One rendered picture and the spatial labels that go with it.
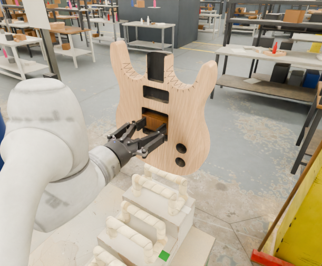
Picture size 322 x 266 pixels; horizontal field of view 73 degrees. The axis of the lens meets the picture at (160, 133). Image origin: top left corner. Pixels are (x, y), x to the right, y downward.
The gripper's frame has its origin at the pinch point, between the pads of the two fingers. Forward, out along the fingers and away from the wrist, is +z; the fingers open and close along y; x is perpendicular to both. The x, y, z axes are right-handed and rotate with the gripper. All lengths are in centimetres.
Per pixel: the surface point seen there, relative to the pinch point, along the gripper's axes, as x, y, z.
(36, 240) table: -56, -41, -32
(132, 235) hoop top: -33.0, 3.1, -18.1
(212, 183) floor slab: -144, -11, 129
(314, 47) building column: -117, 54, 877
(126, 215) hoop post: -38.5, -6.7, -10.1
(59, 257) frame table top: -53, -24, -32
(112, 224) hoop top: -33.2, -5.6, -18.5
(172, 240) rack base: -43.7, 12.5, -6.8
